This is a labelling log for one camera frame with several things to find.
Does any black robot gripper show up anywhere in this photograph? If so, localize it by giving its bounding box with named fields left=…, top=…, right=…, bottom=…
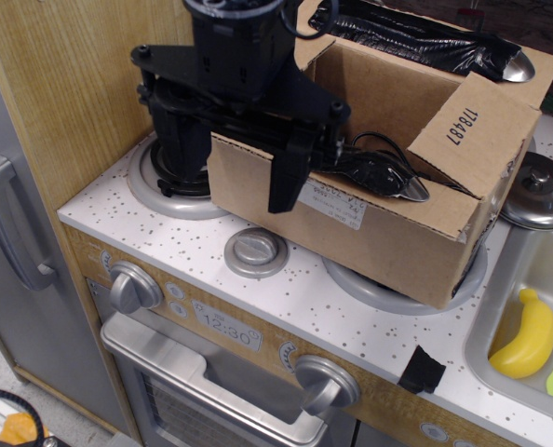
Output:
left=131, top=1, right=350, bottom=214

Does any brown cardboard box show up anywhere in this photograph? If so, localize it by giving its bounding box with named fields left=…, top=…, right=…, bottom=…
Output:
left=208, top=35, right=553, bottom=308

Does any silver center stove dial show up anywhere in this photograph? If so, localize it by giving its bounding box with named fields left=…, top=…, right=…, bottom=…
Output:
left=223, top=227, right=289, bottom=279

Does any metal spoon black tape inside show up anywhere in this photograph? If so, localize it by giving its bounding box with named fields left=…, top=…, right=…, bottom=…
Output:
left=317, top=130, right=431, bottom=203

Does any left silver stove knob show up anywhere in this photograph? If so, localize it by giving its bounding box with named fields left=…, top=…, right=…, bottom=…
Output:
left=109, top=261, right=163, bottom=315

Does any silver stove knob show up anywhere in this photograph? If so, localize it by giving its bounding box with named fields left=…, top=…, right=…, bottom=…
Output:
left=294, top=355, right=360, bottom=415
left=109, top=261, right=163, bottom=315

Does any metal spoon black tape behind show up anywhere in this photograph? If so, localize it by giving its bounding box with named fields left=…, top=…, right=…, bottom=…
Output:
left=308, top=1, right=535, bottom=83

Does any right silver stove knob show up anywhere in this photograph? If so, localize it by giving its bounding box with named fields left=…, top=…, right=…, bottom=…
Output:
left=294, top=355, right=360, bottom=415

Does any grey toy fridge door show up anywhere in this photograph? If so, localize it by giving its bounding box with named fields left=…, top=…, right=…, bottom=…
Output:
left=0, top=92, right=128, bottom=432

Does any black tape piece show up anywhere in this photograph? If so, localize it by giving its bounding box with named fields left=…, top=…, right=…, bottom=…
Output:
left=398, top=345, right=446, bottom=394

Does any silver pot lid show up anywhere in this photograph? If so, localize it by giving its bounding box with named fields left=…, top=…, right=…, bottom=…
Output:
left=500, top=152, right=553, bottom=231

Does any steel toy sink basin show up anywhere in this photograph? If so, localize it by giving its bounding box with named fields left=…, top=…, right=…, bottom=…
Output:
left=463, top=223, right=553, bottom=423

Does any yellow toy banana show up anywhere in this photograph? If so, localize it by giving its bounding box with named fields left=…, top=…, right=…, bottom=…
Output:
left=489, top=288, right=553, bottom=379

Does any orange toy object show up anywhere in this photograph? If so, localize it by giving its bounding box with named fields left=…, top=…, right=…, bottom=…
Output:
left=0, top=413, right=37, bottom=445

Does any left grey burner ring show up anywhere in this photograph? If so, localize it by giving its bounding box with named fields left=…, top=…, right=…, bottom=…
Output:
left=127, top=137, right=231, bottom=221

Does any grey burner ring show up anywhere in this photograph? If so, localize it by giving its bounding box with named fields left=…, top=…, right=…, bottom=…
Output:
left=321, top=241, right=489, bottom=317
left=127, top=137, right=231, bottom=221

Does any black cable loop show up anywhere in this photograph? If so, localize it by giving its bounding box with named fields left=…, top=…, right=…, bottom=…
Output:
left=278, top=0, right=341, bottom=39

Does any right grey burner ring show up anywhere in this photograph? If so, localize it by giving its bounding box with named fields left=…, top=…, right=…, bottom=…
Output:
left=321, top=241, right=489, bottom=317

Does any silver oven door handle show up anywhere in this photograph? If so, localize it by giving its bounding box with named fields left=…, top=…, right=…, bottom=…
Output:
left=101, top=313, right=328, bottom=446

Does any grey fridge handle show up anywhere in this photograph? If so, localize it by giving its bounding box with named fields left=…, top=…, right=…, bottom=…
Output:
left=0, top=156, right=57, bottom=291

